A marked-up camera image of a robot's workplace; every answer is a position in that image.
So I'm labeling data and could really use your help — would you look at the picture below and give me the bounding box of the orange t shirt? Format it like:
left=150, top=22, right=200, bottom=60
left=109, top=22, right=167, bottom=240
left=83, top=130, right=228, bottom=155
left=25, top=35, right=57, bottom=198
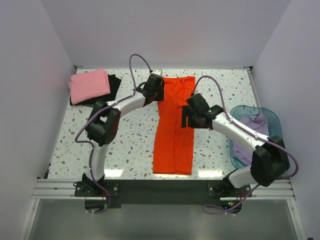
left=153, top=76, right=196, bottom=175

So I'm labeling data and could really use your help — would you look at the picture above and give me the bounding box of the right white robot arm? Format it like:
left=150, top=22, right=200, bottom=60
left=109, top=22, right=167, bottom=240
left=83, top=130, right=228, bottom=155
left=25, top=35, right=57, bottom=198
left=181, top=94, right=290, bottom=197

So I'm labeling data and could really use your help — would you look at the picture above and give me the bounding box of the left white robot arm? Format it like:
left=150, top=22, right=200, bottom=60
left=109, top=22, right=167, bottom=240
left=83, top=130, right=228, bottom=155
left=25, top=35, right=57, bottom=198
left=84, top=73, right=165, bottom=196

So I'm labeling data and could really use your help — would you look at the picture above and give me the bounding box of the folded black t shirt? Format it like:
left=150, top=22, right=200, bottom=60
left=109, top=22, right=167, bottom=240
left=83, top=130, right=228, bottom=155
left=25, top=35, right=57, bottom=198
left=69, top=74, right=122, bottom=107

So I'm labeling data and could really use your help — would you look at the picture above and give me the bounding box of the lavender t shirt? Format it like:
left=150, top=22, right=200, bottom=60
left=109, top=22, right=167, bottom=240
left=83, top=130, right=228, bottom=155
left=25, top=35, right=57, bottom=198
left=232, top=112, right=270, bottom=166

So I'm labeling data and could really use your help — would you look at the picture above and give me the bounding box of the teal plastic basket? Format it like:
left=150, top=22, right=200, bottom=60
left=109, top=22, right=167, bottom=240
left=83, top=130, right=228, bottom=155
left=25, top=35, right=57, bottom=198
left=229, top=105, right=282, bottom=169

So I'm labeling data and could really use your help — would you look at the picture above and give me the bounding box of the folded pink t shirt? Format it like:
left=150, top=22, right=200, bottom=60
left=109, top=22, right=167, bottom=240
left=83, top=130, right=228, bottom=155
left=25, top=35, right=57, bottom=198
left=68, top=68, right=111, bottom=105

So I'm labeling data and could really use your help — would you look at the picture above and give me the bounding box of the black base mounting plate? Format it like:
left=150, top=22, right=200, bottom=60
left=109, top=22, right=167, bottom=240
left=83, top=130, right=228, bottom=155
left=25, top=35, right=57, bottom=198
left=73, top=179, right=251, bottom=210

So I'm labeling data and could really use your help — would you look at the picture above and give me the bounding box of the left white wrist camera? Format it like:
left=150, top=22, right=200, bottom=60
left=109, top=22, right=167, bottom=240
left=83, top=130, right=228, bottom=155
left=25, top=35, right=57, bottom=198
left=150, top=69, right=163, bottom=76

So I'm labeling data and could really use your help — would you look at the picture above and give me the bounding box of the aluminium frame rail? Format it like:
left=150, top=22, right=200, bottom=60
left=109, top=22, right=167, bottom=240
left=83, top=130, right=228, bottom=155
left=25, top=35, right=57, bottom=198
left=31, top=179, right=296, bottom=200

